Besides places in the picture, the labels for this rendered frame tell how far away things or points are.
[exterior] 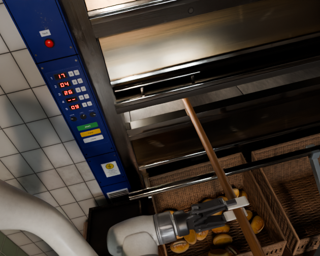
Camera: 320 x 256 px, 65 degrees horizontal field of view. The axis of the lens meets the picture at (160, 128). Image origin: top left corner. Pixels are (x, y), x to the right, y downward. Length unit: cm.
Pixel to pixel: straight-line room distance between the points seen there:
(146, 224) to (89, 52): 64
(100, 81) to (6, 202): 66
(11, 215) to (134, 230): 38
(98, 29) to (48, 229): 67
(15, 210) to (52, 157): 81
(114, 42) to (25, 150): 65
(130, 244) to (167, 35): 74
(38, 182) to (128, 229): 78
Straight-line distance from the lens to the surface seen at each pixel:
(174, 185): 96
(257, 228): 148
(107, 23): 98
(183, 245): 143
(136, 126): 122
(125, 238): 81
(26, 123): 123
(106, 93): 110
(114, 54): 103
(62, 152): 131
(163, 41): 103
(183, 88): 96
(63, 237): 61
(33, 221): 58
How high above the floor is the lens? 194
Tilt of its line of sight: 40 degrees down
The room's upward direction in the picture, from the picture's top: 12 degrees counter-clockwise
